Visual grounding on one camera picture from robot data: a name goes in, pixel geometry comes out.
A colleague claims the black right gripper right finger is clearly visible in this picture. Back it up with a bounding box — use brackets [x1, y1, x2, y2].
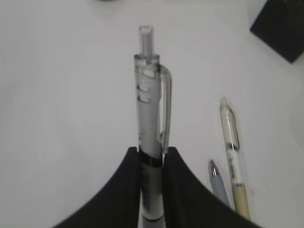
[162, 147, 257, 228]

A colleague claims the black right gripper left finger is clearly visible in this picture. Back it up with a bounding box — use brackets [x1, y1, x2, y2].
[55, 147, 141, 228]

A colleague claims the white grey pen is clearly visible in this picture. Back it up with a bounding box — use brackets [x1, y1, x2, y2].
[134, 25, 172, 228]

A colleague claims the light blue pen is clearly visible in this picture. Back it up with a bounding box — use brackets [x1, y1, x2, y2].
[209, 160, 230, 208]

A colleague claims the beige grip pen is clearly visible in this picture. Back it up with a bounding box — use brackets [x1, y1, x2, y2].
[219, 98, 251, 220]

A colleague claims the black mesh pen holder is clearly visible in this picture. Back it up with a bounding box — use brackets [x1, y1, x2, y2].
[250, 0, 304, 64]

